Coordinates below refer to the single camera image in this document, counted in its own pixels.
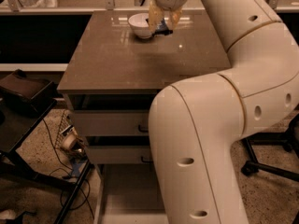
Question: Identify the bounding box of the upper grey drawer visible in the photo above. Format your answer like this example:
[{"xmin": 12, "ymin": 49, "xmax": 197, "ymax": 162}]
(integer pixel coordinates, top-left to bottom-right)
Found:
[{"xmin": 69, "ymin": 111, "xmax": 149, "ymax": 136}]

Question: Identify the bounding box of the open bottom grey drawer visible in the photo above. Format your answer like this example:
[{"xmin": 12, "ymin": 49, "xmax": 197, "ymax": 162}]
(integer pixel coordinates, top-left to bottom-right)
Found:
[{"xmin": 93, "ymin": 163, "xmax": 168, "ymax": 224}]

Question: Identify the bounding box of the wire mesh basket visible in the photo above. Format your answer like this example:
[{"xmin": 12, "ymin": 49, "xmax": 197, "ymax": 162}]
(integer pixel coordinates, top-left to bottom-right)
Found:
[{"xmin": 55, "ymin": 110, "xmax": 86, "ymax": 159}]

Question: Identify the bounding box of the black side table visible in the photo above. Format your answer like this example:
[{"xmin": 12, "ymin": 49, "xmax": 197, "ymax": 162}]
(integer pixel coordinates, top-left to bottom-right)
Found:
[{"xmin": 0, "ymin": 99, "xmax": 92, "ymax": 224}]

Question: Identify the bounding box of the middle grey drawer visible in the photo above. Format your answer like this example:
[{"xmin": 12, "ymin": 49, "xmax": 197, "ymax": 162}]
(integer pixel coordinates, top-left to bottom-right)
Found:
[{"xmin": 85, "ymin": 146, "xmax": 152, "ymax": 164}]

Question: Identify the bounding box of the grey drawer cabinet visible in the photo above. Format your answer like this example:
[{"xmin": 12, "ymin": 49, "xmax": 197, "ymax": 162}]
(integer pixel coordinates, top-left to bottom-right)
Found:
[{"xmin": 57, "ymin": 9, "xmax": 232, "ymax": 224}]

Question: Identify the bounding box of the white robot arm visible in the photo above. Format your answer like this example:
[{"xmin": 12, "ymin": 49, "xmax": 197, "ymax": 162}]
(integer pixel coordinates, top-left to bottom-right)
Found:
[{"xmin": 149, "ymin": 0, "xmax": 299, "ymax": 224}]

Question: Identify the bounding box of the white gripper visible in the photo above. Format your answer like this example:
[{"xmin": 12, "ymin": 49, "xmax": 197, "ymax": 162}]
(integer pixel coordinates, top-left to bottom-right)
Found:
[{"xmin": 149, "ymin": 0, "xmax": 187, "ymax": 33}]

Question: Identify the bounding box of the black drawer handle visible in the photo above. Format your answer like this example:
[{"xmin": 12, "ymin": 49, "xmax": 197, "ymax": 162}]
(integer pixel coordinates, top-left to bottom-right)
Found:
[
  {"xmin": 140, "ymin": 156, "xmax": 153, "ymax": 164},
  {"xmin": 138, "ymin": 125, "xmax": 149, "ymax": 133}
]

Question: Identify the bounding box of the black middle drawer handle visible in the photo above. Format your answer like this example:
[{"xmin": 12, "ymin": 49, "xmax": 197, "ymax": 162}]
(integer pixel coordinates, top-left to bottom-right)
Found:
[{"xmin": 140, "ymin": 156, "xmax": 153, "ymax": 164}]

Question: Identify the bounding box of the dark blue rxbar wrapper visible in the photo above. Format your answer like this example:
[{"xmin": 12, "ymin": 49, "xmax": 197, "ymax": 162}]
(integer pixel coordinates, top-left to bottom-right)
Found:
[{"xmin": 150, "ymin": 19, "xmax": 173, "ymax": 36}]

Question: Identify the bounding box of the black upper drawer handle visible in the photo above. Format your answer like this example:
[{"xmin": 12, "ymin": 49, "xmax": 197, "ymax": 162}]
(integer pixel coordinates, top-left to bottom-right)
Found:
[{"xmin": 138, "ymin": 125, "xmax": 149, "ymax": 133}]

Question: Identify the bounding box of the dark box on table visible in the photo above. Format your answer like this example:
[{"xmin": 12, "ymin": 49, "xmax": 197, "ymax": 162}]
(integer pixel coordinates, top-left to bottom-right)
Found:
[{"xmin": 0, "ymin": 69, "xmax": 54, "ymax": 117}]

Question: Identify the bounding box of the roll of tape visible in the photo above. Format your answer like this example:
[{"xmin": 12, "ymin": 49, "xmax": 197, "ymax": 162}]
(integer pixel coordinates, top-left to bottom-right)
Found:
[{"xmin": 61, "ymin": 133, "xmax": 78, "ymax": 150}]

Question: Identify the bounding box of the white ceramic bowl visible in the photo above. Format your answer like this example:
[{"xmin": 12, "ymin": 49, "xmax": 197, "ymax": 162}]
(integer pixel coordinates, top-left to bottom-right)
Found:
[{"xmin": 128, "ymin": 13, "xmax": 153, "ymax": 39}]

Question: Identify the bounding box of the black chair base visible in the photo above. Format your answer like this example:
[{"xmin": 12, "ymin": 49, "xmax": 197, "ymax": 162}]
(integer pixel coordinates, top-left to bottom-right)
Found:
[{"xmin": 241, "ymin": 115, "xmax": 299, "ymax": 182}]

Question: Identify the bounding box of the black floor cable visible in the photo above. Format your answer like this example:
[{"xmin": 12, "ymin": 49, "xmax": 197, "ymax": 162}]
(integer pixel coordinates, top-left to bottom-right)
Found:
[{"xmin": 31, "ymin": 105, "xmax": 95, "ymax": 220}]

